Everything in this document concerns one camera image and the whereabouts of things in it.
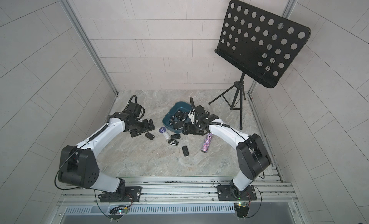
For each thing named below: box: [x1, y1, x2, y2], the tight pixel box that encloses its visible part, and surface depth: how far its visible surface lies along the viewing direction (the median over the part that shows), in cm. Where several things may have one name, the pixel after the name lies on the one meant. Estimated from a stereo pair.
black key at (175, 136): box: [170, 133, 181, 140], surface depth 93 cm
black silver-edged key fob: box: [173, 121, 179, 131], surface depth 98 cm
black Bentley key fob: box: [168, 139, 179, 146], surface depth 90 cm
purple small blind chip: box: [159, 126, 167, 134], surface depth 96 cm
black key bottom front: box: [181, 145, 190, 157], surface depth 87 cm
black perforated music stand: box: [208, 0, 312, 130], surface depth 64 cm
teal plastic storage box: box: [162, 101, 193, 134], surface depth 102 cm
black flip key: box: [145, 132, 155, 140], surface depth 93 cm
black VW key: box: [174, 109, 183, 119], surface depth 104 cm
